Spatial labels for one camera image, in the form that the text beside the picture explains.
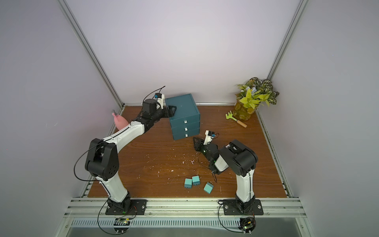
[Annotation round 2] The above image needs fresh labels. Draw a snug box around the artificial plant in vase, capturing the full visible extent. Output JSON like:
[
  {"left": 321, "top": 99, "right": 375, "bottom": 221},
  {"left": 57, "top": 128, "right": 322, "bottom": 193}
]
[{"left": 232, "top": 77, "right": 279, "bottom": 121}]

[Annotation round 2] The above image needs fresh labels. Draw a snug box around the aluminium front rail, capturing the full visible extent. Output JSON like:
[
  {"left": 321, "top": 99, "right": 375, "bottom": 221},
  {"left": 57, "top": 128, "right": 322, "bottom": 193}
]
[{"left": 64, "top": 197, "right": 306, "bottom": 218}]

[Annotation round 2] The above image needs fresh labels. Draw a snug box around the left electronics board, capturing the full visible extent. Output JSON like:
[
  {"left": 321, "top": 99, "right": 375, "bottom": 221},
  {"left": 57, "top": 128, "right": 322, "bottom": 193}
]
[{"left": 113, "top": 218, "right": 131, "bottom": 235}]

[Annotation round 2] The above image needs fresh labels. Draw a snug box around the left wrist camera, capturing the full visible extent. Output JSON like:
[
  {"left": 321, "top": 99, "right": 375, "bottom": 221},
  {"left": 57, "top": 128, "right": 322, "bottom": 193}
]
[{"left": 155, "top": 93, "right": 165, "bottom": 109}]

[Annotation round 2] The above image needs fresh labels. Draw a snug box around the electronics board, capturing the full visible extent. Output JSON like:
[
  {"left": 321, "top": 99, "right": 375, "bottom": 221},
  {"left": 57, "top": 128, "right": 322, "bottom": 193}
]
[
  {"left": 113, "top": 218, "right": 131, "bottom": 235},
  {"left": 238, "top": 217, "right": 256, "bottom": 234}
]

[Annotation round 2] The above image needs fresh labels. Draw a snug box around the teal drawer cabinet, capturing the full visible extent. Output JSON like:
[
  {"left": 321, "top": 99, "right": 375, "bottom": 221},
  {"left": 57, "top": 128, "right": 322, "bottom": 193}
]
[{"left": 165, "top": 94, "right": 200, "bottom": 140}]

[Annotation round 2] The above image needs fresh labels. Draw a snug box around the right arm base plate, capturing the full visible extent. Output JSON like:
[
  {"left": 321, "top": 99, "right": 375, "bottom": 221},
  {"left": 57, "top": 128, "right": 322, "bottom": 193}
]
[{"left": 219, "top": 199, "right": 264, "bottom": 216}]

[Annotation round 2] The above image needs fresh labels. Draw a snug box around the green toy rake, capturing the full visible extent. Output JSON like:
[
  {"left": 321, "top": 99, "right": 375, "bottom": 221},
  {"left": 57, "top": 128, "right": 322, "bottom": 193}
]
[{"left": 226, "top": 111, "right": 247, "bottom": 128}]

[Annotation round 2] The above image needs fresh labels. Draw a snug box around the right electronics board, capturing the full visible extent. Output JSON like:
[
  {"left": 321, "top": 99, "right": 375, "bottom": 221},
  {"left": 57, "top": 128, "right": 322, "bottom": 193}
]
[{"left": 238, "top": 217, "right": 256, "bottom": 234}]

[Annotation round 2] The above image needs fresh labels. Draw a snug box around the teal plug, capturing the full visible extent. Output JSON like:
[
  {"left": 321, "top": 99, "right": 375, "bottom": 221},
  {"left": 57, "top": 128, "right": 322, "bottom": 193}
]
[
  {"left": 184, "top": 178, "right": 192, "bottom": 189},
  {"left": 203, "top": 182, "right": 214, "bottom": 194},
  {"left": 192, "top": 175, "right": 200, "bottom": 186}
]

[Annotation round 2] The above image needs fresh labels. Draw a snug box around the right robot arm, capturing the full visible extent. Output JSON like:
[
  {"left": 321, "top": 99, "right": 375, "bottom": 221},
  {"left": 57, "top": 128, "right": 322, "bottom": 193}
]
[{"left": 193, "top": 137, "right": 258, "bottom": 213}]

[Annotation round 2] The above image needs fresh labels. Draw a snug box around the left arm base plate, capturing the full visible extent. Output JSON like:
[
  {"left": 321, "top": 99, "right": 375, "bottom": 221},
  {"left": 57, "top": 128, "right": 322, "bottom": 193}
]
[{"left": 105, "top": 199, "right": 148, "bottom": 215}]

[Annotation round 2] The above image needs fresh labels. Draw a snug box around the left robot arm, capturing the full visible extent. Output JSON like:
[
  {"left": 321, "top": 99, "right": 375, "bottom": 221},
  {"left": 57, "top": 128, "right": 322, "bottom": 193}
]
[{"left": 84, "top": 98, "right": 177, "bottom": 212}]

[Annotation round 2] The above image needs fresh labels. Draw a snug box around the pink spray bottle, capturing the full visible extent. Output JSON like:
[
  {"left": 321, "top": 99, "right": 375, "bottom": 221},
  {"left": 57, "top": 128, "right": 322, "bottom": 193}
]
[{"left": 112, "top": 110, "right": 129, "bottom": 130}]

